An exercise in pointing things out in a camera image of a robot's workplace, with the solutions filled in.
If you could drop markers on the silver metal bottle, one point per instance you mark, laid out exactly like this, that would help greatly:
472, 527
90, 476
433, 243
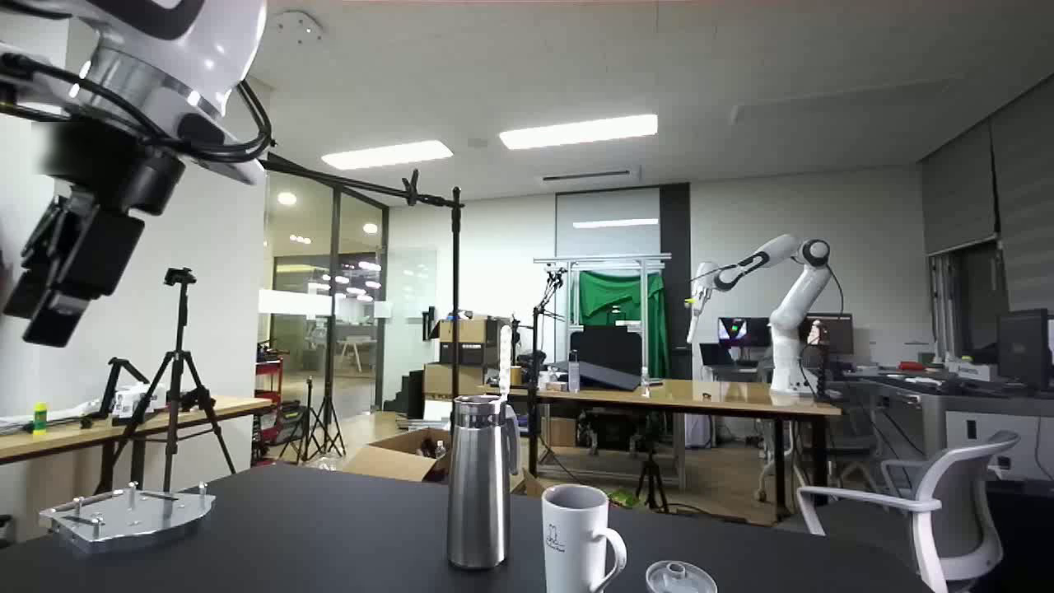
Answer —
479, 494

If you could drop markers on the long wooden table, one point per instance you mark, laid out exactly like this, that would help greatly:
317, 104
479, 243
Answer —
680, 395

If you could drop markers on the grey office desk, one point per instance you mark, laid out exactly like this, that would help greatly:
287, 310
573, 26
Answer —
965, 415

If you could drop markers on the small green bottle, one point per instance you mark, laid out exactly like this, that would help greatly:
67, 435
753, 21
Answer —
40, 420

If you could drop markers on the black camera tripod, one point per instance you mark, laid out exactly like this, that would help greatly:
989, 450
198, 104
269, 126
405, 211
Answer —
179, 375

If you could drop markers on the rectangular ceiling light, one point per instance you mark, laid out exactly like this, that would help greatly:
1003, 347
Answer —
577, 132
386, 157

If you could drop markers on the green cloth backdrop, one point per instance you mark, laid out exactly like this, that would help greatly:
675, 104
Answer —
621, 299

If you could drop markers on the clear round lid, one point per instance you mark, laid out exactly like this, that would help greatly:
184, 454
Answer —
680, 577

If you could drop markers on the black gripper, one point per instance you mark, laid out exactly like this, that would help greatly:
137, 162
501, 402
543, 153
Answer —
104, 182

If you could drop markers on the black computer monitor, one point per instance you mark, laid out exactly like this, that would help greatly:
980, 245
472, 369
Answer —
1021, 352

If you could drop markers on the brown cardboard box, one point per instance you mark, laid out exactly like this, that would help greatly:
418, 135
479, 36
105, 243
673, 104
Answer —
450, 381
466, 331

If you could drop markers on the small black floor tripod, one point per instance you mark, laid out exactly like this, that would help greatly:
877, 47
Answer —
651, 478

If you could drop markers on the wooden side bench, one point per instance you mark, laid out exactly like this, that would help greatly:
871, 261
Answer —
134, 424

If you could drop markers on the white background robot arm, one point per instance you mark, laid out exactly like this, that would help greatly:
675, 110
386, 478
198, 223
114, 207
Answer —
791, 318

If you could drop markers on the white office chair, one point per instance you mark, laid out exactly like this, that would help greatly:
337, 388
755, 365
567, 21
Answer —
955, 514

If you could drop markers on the clear acrylic tray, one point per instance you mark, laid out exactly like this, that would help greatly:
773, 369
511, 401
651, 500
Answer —
126, 514

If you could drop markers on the open cardboard box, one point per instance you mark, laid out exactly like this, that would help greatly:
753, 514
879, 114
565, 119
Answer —
400, 455

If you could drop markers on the white ceramic mug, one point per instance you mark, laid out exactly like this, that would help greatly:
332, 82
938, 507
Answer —
571, 546

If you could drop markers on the small black stand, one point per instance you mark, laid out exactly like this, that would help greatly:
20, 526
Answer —
117, 382

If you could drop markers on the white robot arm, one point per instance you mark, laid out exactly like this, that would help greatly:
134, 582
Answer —
165, 43

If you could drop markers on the round ceiling smoke detector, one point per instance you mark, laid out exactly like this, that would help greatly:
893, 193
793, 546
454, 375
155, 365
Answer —
298, 26

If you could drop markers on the thin black mic stand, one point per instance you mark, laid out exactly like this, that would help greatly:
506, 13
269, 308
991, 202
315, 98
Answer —
533, 375

